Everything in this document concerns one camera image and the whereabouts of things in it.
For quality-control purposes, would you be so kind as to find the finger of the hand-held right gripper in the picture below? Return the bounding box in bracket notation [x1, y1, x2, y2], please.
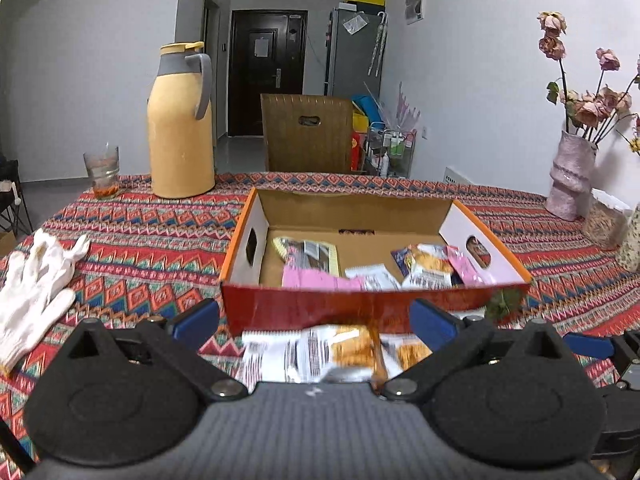
[564, 332, 617, 361]

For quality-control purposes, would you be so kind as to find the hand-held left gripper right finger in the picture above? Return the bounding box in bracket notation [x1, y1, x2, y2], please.
[382, 298, 568, 403]

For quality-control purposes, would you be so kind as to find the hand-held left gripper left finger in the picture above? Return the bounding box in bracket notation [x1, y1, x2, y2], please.
[64, 298, 250, 402]

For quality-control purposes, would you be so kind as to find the pink snack packet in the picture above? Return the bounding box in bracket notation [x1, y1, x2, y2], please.
[446, 245, 485, 287]
[281, 265, 366, 292]

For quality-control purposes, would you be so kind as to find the purple colourful snack packet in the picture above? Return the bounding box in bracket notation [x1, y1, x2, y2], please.
[390, 246, 416, 277]

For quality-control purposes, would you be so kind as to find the pile of white snack packets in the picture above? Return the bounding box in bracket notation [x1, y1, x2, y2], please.
[239, 324, 436, 386]

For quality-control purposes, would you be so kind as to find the orange cardboard box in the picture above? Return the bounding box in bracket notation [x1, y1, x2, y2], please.
[218, 187, 532, 338]

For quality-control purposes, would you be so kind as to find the cream striped large snack packet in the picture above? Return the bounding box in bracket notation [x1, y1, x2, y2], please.
[272, 236, 342, 277]

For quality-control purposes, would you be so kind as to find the small floral vase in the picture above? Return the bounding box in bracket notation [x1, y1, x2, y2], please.
[615, 203, 640, 273]

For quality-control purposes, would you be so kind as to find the clear container of grains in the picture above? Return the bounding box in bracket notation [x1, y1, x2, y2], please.
[582, 188, 633, 251]

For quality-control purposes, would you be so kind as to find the white cotton glove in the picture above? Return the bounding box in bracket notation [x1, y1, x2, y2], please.
[0, 228, 92, 373]

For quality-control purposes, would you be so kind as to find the pink vase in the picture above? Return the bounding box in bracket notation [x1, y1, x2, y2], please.
[545, 130, 598, 222]

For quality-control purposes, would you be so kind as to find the yellow thermos jug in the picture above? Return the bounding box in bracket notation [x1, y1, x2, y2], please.
[146, 41, 217, 200]

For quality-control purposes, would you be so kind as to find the glass cup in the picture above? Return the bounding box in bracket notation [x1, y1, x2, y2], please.
[83, 146, 121, 201]

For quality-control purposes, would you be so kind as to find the red yellow box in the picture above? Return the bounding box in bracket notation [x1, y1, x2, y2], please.
[351, 112, 371, 171]

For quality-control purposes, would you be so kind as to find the yellow dried flower sprig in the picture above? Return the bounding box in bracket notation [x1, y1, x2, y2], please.
[615, 125, 640, 156]

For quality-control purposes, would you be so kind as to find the blue bag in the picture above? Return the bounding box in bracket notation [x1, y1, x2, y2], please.
[351, 94, 383, 123]

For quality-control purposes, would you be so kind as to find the dried roses bouquet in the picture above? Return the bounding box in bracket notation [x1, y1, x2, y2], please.
[537, 10, 640, 143]

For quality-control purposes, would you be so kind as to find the black folding chair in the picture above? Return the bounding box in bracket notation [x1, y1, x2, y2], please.
[0, 152, 33, 241]

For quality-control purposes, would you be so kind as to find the dark door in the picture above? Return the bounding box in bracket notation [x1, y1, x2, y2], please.
[228, 9, 308, 137]

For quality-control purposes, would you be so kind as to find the grey refrigerator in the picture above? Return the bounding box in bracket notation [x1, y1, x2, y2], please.
[325, 6, 387, 98]

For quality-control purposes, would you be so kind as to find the white folded umbrella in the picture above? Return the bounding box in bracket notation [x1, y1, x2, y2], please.
[368, 11, 388, 77]

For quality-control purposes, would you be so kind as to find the wire rack cart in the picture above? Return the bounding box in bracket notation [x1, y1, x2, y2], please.
[364, 122, 417, 178]

